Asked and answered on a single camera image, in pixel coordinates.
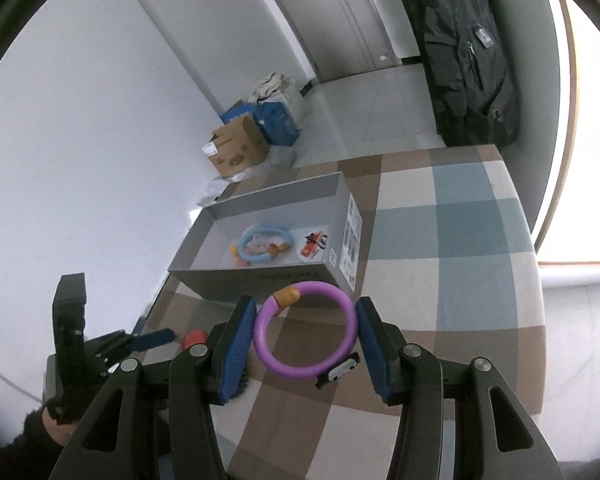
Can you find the purple ring bracelet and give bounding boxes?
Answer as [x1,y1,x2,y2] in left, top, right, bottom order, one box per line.
[252,280,360,380]

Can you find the blue ring bracelet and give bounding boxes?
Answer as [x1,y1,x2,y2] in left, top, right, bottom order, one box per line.
[237,224,296,265]

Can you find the white round badge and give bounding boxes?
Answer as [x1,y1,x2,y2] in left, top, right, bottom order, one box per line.
[297,230,328,262]

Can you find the pink yellow hair clip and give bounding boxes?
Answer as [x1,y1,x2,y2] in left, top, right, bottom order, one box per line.
[230,245,250,268]

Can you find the person's left hand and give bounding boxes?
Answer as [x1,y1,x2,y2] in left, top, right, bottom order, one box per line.
[23,408,78,446]

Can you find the white plastic bag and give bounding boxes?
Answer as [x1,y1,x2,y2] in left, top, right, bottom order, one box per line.
[197,169,253,207]

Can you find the checkered table cloth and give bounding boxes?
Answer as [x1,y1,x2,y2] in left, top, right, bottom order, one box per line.
[147,145,545,479]

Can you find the grey cardboard box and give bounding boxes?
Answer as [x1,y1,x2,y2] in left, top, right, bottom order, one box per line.
[169,172,362,302]

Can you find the brown cardboard box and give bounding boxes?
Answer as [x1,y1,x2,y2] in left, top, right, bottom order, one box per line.
[202,114,270,178]

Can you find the blue shopping bag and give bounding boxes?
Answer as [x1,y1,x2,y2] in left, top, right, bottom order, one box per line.
[220,102,299,148]

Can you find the cream tote bag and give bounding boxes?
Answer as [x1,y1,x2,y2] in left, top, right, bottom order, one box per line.
[249,72,292,103]

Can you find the black backpack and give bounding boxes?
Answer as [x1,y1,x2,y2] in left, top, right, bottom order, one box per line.
[411,0,519,150]

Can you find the grey door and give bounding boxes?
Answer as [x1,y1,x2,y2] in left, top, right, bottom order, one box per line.
[276,0,398,82]

